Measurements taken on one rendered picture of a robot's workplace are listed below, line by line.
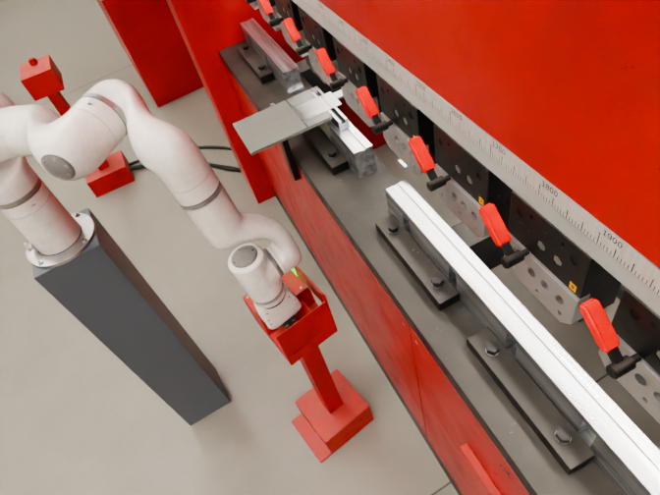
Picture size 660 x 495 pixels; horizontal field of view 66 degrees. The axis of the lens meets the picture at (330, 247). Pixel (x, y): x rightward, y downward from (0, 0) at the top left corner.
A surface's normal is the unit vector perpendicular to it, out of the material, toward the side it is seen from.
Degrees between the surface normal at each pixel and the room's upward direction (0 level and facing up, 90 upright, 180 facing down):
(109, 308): 90
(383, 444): 0
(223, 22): 90
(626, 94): 90
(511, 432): 0
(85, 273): 90
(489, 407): 0
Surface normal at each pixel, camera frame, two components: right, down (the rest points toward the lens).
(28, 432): -0.20, -0.64
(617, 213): -0.89, 0.44
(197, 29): 0.42, 0.63
